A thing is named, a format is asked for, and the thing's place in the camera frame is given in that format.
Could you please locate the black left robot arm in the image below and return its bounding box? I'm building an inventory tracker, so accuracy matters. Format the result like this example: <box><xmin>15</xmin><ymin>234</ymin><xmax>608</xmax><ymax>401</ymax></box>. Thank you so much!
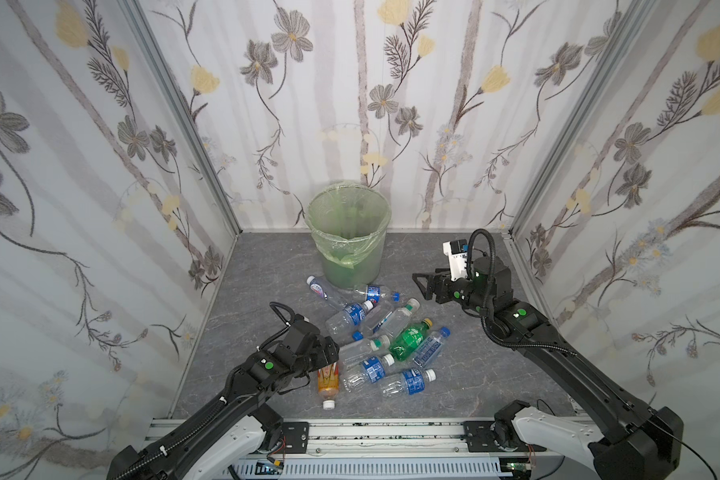
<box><xmin>106</xmin><ymin>302</ymin><xmax>339</xmax><ymax>479</ymax></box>

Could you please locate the clear bottle blue cap long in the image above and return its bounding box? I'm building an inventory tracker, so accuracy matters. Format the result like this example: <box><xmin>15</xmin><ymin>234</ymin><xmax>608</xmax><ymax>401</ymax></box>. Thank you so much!
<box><xmin>351</xmin><ymin>300</ymin><xmax>396</xmax><ymax>341</ymax></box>

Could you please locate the clear bottle green ring grey cap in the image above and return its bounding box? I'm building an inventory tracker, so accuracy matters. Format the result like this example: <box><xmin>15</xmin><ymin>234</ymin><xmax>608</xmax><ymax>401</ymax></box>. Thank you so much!
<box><xmin>372</xmin><ymin>298</ymin><xmax>420</xmax><ymax>340</ymax></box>

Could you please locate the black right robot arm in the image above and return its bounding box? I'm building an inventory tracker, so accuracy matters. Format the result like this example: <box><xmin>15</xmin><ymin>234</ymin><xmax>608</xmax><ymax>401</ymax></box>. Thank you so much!
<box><xmin>412</xmin><ymin>229</ymin><xmax>684</xmax><ymax>479</ymax></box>

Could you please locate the green bottle yellow cap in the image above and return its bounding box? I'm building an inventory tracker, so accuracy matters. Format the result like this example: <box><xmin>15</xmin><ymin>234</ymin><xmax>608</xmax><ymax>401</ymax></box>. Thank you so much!
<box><xmin>389</xmin><ymin>318</ymin><xmax>433</xmax><ymax>362</ymax></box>

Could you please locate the clear bottle white cap green band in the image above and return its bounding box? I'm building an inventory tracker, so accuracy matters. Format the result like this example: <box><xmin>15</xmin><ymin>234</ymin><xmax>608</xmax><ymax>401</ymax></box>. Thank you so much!
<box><xmin>339</xmin><ymin>334</ymin><xmax>391</xmax><ymax>369</ymax></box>

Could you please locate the clear bottle blue cap pepsi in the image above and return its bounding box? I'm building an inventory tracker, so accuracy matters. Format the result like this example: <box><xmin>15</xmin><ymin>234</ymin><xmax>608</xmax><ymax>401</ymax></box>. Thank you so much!
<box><xmin>351</xmin><ymin>284</ymin><xmax>401</xmax><ymax>303</ymax></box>

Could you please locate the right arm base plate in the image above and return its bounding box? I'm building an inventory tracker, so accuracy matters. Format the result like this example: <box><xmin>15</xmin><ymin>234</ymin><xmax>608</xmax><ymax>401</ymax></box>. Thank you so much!
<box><xmin>463</xmin><ymin>420</ymin><xmax>535</xmax><ymax>453</ymax></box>

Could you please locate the clear bottle blue label white cap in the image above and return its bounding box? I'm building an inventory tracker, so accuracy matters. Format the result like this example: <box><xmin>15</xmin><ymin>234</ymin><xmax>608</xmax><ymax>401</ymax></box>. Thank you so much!
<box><xmin>326</xmin><ymin>300</ymin><xmax>374</xmax><ymax>336</ymax></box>

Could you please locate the clear bottle blue cap small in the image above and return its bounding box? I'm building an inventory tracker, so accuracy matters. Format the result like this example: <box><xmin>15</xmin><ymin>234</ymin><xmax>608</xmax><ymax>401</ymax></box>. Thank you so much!
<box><xmin>412</xmin><ymin>327</ymin><xmax>451</xmax><ymax>369</ymax></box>

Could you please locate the corner aluminium profile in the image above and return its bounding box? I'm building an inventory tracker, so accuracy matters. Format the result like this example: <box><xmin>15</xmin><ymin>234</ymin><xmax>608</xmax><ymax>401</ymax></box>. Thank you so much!
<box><xmin>117</xmin><ymin>0</ymin><xmax>243</xmax><ymax>238</ymax></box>
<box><xmin>508</xmin><ymin>0</ymin><xmax>656</xmax><ymax>239</ymax></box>

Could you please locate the clear bottle blue label bottom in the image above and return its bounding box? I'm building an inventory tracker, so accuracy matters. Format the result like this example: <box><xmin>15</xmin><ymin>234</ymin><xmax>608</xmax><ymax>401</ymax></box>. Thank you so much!
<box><xmin>380</xmin><ymin>368</ymin><xmax>437</xmax><ymax>399</ymax></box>

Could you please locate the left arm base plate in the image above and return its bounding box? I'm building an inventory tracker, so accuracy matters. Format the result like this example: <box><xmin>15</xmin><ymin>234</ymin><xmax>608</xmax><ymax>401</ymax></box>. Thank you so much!
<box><xmin>264</xmin><ymin>421</ymin><xmax>310</xmax><ymax>455</ymax></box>

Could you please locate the green plastic bin liner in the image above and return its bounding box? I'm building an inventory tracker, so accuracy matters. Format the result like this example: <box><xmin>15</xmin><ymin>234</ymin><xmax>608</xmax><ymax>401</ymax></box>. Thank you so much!
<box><xmin>305</xmin><ymin>181</ymin><xmax>391</xmax><ymax>269</ymax></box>

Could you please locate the white slotted cable duct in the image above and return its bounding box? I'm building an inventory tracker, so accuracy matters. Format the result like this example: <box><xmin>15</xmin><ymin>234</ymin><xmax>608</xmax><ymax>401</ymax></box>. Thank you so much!
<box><xmin>234</xmin><ymin>457</ymin><xmax>513</xmax><ymax>479</ymax></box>

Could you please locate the aluminium mounting rail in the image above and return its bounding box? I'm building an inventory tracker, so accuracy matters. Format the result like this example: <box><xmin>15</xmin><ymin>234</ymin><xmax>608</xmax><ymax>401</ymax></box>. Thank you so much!
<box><xmin>139</xmin><ymin>418</ymin><xmax>583</xmax><ymax>460</ymax></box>

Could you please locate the orange tea bottle white cap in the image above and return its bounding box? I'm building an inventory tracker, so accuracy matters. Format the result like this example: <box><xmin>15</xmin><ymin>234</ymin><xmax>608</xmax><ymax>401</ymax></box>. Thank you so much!
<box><xmin>317</xmin><ymin>363</ymin><xmax>340</xmax><ymax>410</ymax></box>

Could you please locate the left corner aluminium profile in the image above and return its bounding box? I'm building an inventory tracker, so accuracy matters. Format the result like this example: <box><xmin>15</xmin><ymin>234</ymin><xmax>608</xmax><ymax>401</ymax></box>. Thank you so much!
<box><xmin>117</xmin><ymin>0</ymin><xmax>243</xmax><ymax>238</ymax></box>

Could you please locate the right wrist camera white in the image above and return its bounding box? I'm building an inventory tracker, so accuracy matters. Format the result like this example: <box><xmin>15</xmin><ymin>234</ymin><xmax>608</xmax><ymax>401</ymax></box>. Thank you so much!
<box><xmin>443</xmin><ymin>239</ymin><xmax>468</xmax><ymax>281</ymax></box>

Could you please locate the clear bottle purple label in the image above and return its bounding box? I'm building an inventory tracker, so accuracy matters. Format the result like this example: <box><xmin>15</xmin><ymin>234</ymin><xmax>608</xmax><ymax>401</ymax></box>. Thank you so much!
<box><xmin>306</xmin><ymin>275</ymin><xmax>349</xmax><ymax>310</ymax></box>

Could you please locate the mesh waste bin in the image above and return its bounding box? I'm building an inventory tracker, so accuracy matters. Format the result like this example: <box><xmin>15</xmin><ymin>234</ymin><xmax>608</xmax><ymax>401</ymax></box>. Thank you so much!
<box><xmin>305</xmin><ymin>181</ymin><xmax>392</xmax><ymax>288</ymax></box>

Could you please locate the right corner aluminium profile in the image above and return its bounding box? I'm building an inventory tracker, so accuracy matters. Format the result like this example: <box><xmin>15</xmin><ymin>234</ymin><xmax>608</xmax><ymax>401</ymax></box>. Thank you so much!
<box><xmin>508</xmin><ymin>0</ymin><xmax>656</xmax><ymax>239</ymax></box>

